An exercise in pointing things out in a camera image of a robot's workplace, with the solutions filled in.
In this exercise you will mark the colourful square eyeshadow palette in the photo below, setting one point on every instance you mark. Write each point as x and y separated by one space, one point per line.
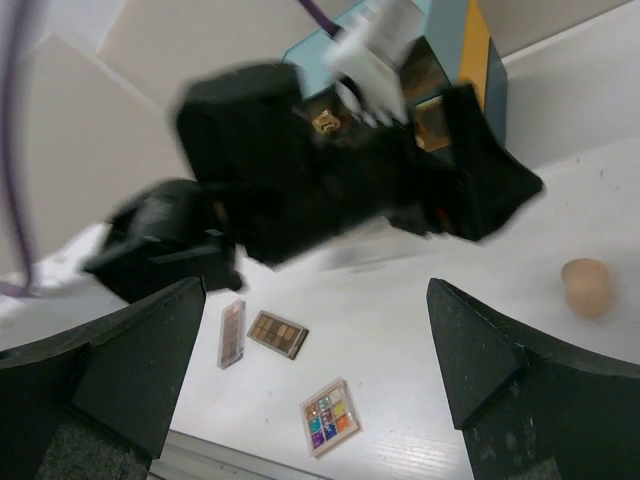
329 418

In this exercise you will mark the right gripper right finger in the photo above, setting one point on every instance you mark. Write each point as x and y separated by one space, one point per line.
531 406

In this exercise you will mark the teal drawer organizer box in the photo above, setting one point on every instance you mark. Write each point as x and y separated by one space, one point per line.
460 39

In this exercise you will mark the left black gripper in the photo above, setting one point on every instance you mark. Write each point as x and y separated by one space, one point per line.
279 184

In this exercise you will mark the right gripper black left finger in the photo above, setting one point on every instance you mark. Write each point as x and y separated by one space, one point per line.
97 401

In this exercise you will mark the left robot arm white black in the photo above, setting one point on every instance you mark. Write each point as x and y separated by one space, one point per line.
165 234

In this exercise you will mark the aluminium rail frame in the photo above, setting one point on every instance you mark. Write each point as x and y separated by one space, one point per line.
187 457

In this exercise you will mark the beige makeup sponge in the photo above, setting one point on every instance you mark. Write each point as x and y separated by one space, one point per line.
588 291

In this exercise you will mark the brown eyeshadow palette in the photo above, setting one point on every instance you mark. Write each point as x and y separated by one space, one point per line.
278 334

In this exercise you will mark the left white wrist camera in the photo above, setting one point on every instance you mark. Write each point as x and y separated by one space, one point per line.
365 59

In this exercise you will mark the pink eyeshadow palette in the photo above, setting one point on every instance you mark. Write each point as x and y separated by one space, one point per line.
231 338

